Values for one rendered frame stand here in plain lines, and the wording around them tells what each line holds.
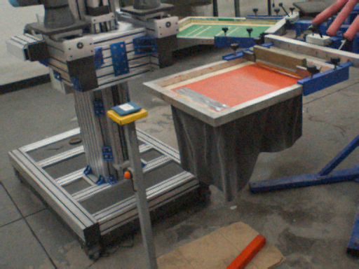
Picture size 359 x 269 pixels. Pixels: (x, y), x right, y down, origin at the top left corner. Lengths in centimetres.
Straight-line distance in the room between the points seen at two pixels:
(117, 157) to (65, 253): 60
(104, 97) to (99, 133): 25
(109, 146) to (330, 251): 140
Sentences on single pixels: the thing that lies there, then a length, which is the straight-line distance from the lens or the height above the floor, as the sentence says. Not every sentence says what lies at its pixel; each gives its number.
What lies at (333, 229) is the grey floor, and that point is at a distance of 286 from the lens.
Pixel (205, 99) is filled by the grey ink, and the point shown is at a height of 96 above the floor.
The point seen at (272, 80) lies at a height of 96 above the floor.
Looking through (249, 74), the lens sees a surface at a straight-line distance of 239.
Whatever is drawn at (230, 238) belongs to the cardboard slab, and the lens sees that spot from 277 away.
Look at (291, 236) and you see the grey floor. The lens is 280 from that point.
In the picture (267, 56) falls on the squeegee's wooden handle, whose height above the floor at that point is 103.
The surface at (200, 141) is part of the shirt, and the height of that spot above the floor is 75.
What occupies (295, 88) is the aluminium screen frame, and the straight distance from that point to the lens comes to 209.
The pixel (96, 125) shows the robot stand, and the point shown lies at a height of 62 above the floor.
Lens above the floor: 173
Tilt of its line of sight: 22 degrees down
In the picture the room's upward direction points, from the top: 4 degrees counter-clockwise
